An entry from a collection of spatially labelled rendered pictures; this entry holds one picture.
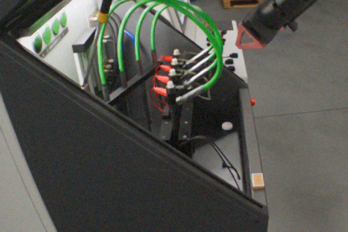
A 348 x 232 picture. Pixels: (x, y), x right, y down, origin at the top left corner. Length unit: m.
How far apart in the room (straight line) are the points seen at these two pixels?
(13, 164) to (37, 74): 0.28
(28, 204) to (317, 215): 1.67
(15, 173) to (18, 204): 0.12
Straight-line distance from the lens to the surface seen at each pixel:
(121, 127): 0.76
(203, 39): 1.84
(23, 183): 0.97
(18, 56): 0.75
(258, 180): 1.00
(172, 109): 1.12
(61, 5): 0.98
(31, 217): 1.07
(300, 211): 2.24
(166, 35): 1.35
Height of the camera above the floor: 1.65
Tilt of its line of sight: 30 degrees down
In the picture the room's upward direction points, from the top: 6 degrees counter-clockwise
